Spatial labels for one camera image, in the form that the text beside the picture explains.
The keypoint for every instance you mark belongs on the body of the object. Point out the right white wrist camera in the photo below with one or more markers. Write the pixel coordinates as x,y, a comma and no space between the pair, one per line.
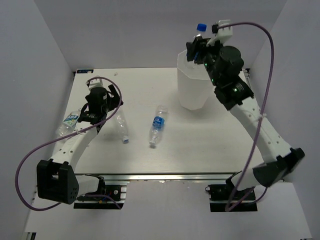
221,31

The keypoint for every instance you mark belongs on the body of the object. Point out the aluminium front rail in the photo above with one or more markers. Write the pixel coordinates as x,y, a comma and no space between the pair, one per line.
165,177

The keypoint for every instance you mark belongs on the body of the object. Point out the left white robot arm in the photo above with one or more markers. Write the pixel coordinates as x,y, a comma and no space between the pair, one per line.
56,178

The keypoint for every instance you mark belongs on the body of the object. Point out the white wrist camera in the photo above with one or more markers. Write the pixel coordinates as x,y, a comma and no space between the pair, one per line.
95,83
221,31

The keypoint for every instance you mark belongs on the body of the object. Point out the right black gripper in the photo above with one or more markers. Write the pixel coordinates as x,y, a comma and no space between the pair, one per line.
198,44

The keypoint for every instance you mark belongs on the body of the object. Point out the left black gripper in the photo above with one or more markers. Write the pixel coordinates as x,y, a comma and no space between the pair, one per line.
116,99

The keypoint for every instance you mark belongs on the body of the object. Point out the bottle with green-blue label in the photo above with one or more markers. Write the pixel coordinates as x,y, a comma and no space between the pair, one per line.
69,123

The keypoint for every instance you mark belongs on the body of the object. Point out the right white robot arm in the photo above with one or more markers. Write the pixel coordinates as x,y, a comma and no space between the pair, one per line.
279,158

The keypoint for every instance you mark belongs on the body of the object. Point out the aluminium right side rail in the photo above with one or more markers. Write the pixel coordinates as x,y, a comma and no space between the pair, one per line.
246,72

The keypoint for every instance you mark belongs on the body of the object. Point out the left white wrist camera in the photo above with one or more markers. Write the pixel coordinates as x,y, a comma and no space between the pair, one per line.
95,83

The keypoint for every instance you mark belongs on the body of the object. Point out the clear unlabelled plastic bottle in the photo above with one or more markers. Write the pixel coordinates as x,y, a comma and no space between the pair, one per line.
121,126

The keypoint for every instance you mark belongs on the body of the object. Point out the white octagonal plastic bin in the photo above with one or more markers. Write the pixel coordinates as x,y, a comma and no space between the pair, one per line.
193,83

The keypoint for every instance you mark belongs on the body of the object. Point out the aluminium rail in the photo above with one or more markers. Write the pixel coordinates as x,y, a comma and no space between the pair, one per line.
246,72
165,177

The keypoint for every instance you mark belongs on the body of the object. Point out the clear bottle blue label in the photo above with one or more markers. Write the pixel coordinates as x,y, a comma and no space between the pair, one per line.
158,125

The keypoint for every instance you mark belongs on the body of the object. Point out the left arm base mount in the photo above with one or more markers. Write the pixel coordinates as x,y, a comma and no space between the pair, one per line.
111,195

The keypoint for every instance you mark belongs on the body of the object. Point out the left blue corner sticker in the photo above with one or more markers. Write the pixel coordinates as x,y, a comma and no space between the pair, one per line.
84,71

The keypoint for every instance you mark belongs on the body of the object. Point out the Pepsi bottle blue cap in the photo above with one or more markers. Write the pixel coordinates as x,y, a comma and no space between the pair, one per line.
200,30

